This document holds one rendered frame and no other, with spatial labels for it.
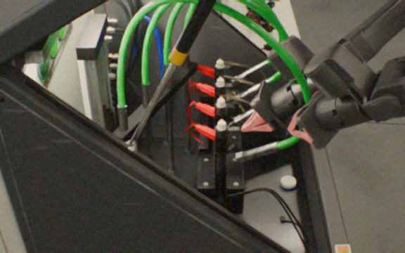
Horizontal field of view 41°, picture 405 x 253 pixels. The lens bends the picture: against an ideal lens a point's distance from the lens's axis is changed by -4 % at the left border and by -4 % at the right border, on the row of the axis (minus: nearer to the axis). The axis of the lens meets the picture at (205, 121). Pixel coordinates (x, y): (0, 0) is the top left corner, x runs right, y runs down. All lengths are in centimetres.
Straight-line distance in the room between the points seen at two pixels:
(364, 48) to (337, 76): 24
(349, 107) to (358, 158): 203
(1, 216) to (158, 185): 25
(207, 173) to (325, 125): 41
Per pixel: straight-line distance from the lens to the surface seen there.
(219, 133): 114
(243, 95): 129
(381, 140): 301
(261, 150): 103
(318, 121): 90
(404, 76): 79
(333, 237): 116
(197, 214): 81
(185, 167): 146
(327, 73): 81
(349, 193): 265
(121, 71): 107
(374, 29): 105
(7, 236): 91
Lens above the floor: 181
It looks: 37 degrees down
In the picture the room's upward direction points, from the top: straight up
